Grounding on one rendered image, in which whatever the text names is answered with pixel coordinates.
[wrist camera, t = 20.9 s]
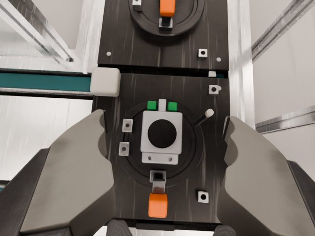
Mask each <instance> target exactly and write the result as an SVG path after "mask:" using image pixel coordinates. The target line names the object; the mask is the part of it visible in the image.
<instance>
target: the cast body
mask: <svg viewBox="0 0 315 236"><path fill-rule="evenodd" d="M141 152H142V162H143V163H155V164H174V165H176V164H178V155H179V154H181V152H182V113H181V112H168V111H166V99H159V103H158V111H144V112H143V116H142V136H141Z"/></svg>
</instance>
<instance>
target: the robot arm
mask: <svg viewBox="0 0 315 236"><path fill-rule="evenodd" d="M105 133H108V128H107V119H106V110H101V109H99V110H96V111H94V112H92V113H91V114H90V115H88V116H86V117H85V118H83V119H82V120H80V121H79V122H77V123H76V124H74V125H73V126H71V127H70V128H69V129H67V130H66V131H65V132H64V133H63V134H62V135H60V136H59V137H58V138H57V139H56V140H55V141H54V142H53V143H52V144H51V145H50V147H49V148H42V149H40V150H39V151H38V152H37V153H36V154H35V155H34V156H33V157H32V158H31V159H30V160H29V162H28V163H27V164H26V165H25V166H24V167H23V168H22V169H21V170H20V171H19V172H18V173H17V174H16V175H15V176H14V177H13V178H12V179H11V180H10V182H9V183H8V184H7V185H6V186H5V187H4V188H3V189H2V190H1V191H0V236H94V235H95V233H96V232H97V231H98V230H100V229H101V228H102V227H103V226H104V225H105V224H106V223H107V222H108V221H109V220H110V219H111V218H112V217H113V216H114V215H115V213H116V198H115V188H114V179H113V170H112V164H111V162H110V161H109V160H107V159H106V158H105V156H106V155H107V150H106V142H105ZM222 138H223V139H224V140H225V142H226V143H227V145H228V146H227V150H226V154H225V158H224V161H225V162H226V164H227V166H228V167H227V169H226V171H225V175H224V179H223V182H222V185H221V189H220V192H219V195H218V202H217V218H218V219H219V221H220V222H221V223H222V224H223V225H218V226H217V227H216V229H215V231H214V233H213V235H212V236H315V181H314V180H313V179H312V178H311V177H310V176H309V175H308V174H307V173H306V172H305V171H304V170H303V169H302V168H301V166H300V165H298V164H297V162H294V161H290V160H287V159H286V158H285V156H284V155H283V154H282V153H281V152H280V151H279V150H278V149H277V148H276V147H275V146H274V145H273V144H272V143H271V142H270V141H269V140H267V139H266V138H265V137H264V136H262V135H261V134H260V133H258V132H257V131H256V130H254V129H253V128H252V127H250V126H249V125H247V124H246V123H244V122H243V121H242V120H240V119H239V118H238V117H236V116H227V117H226V118H225V123H224V130H223V137H222ZM106 236H133V235H132V233H131V231H130V229H129V227H128V226H127V224H126V222H125V221H123V220H112V221H110V222H109V223H108V225H107V230H106Z"/></svg>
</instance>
